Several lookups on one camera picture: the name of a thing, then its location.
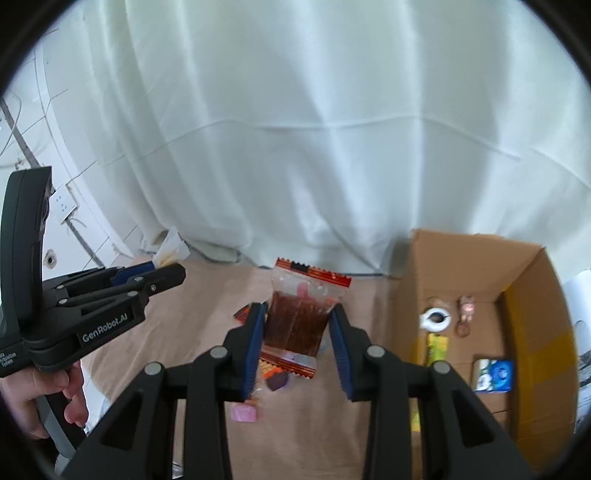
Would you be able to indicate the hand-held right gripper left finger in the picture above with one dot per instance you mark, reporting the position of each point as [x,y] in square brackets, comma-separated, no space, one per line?
[254,355]

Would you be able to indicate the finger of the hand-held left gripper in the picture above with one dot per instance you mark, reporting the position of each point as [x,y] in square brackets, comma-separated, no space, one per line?
[134,271]
[161,279]

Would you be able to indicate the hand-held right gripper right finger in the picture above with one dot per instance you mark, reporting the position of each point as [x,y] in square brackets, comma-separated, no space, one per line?
[340,355]

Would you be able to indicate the brown snack packet orange ends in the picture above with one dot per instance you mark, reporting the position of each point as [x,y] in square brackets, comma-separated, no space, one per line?
[295,323]

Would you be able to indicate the brown cardboard box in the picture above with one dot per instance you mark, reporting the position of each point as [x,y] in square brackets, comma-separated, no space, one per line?
[461,258]

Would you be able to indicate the person's left hand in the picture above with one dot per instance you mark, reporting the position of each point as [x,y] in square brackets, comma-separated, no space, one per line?
[27,401]

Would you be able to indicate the yellow white paper wrapper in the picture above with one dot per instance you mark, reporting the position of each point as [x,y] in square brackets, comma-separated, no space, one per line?
[171,247]

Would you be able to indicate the small purple candy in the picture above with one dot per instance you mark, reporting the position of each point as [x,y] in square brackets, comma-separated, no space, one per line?
[277,383]

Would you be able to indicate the pink eraser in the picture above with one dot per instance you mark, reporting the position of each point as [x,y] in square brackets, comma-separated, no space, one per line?
[243,413]

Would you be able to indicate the white tape roll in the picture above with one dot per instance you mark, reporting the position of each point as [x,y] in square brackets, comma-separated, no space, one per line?
[427,324]

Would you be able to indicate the yellow green packet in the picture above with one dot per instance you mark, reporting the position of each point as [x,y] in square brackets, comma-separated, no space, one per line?
[436,347]

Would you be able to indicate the blue white tissue pack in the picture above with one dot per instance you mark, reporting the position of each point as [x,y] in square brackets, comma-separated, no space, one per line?
[496,374]

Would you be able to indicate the white curtain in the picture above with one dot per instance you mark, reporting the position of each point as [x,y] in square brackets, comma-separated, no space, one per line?
[300,138]

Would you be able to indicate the white printed paper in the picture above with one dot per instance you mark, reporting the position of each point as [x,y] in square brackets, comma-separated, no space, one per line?
[579,300]

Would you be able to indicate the white wall socket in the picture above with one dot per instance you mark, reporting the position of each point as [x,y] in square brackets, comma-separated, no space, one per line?
[63,204]

